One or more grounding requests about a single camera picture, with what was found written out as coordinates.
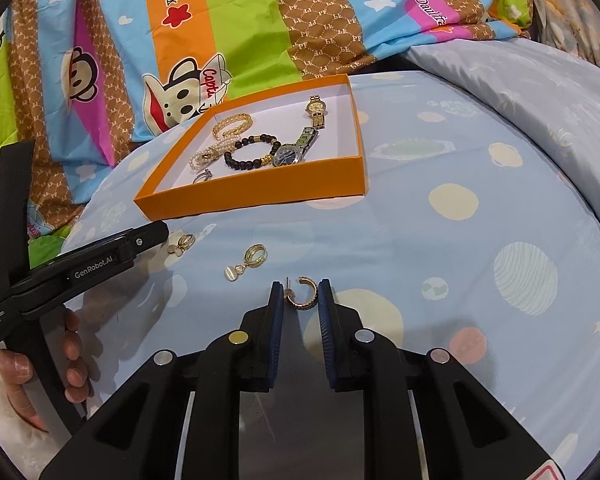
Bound gold hoop drop earring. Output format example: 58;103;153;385
224;243;266;283

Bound person's left hand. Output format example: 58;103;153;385
0;309;93;431

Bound white cloth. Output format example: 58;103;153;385
0;380;48;463

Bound small gold drop earring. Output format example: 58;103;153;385
166;233;197;257

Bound grey floral cloth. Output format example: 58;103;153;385
527;0;600;86

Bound pearl bow bracelet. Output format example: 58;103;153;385
189;130;238;171

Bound gold chain bracelet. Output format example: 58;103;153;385
211;112;254;141

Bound orange cardboard box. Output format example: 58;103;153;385
133;74;368;222

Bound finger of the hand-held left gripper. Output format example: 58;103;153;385
124;221;171;262
0;140;37;293

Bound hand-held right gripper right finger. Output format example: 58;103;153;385
317;278;556;480

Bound gold wrist watch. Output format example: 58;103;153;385
305;95;328;131

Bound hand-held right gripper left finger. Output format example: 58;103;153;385
40;280;286;480

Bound black bead bracelet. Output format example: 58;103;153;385
223;133;280;171

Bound silver wrist watch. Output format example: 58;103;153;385
272;126;320;167

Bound plain light blue quilt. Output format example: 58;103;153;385
402;37;600;241

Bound striped cartoon monkey blanket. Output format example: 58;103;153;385
0;0;536;261

